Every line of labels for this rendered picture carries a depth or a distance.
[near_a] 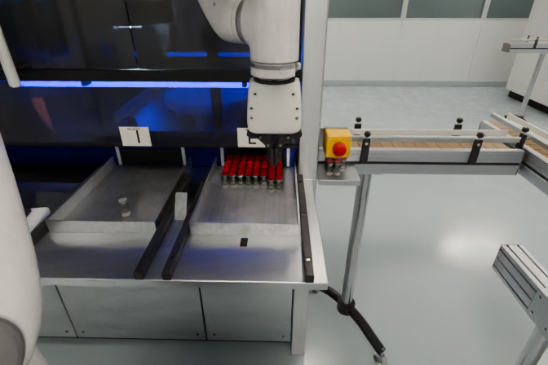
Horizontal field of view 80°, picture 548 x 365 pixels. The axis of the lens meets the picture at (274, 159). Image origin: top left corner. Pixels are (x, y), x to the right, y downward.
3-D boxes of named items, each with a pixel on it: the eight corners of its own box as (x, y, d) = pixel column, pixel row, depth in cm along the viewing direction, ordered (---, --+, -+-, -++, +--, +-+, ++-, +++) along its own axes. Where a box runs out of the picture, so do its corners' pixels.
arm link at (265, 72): (299, 55, 60) (299, 72, 61) (252, 55, 60) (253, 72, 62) (302, 64, 53) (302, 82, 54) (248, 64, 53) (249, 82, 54)
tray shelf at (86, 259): (101, 170, 109) (99, 165, 108) (309, 172, 108) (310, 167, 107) (-16, 283, 66) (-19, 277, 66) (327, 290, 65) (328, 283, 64)
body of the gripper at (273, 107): (302, 68, 61) (299, 124, 66) (247, 67, 61) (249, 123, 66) (304, 76, 54) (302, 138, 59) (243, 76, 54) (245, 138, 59)
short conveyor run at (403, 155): (313, 175, 110) (315, 132, 102) (310, 155, 123) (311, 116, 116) (519, 178, 108) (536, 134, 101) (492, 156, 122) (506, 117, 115)
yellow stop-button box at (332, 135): (322, 147, 102) (324, 126, 99) (345, 147, 102) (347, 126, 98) (325, 158, 95) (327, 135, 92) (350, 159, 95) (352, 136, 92)
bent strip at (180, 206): (178, 210, 86) (175, 191, 83) (190, 211, 86) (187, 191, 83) (160, 248, 73) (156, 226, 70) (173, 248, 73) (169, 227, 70)
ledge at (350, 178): (314, 164, 113) (314, 159, 112) (351, 164, 113) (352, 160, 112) (318, 185, 101) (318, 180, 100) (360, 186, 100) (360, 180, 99)
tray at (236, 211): (216, 166, 107) (215, 156, 106) (294, 167, 107) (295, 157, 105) (190, 234, 77) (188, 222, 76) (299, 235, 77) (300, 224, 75)
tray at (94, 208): (114, 165, 108) (112, 156, 107) (192, 166, 108) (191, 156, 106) (49, 232, 78) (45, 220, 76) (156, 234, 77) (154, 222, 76)
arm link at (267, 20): (236, 60, 55) (285, 65, 51) (232, -29, 49) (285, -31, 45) (262, 53, 62) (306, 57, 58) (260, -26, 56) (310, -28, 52)
